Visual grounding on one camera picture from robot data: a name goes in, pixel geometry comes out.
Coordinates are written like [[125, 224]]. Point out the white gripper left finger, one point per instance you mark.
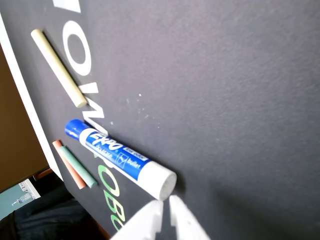
[[145, 222]]

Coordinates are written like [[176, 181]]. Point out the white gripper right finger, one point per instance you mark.
[[185, 222]]

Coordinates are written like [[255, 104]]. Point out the blue Expo marker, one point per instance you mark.
[[112, 150]]

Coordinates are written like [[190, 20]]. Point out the green chalk stick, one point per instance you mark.
[[78, 166]]

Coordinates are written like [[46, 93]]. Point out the dark fabric object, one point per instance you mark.
[[50, 220]]

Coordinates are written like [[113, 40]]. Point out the orange chalk stick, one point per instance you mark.
[[57, 144]]

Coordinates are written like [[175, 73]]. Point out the grey WOWROBO mat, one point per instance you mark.
[[225, 100]]

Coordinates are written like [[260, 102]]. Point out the teal box with label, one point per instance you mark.
[[12, 200]]

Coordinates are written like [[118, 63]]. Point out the brown wooden panel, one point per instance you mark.
[[17, 125]]

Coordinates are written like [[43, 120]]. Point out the yellow chalk stick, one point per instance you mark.
[[57, 67]]

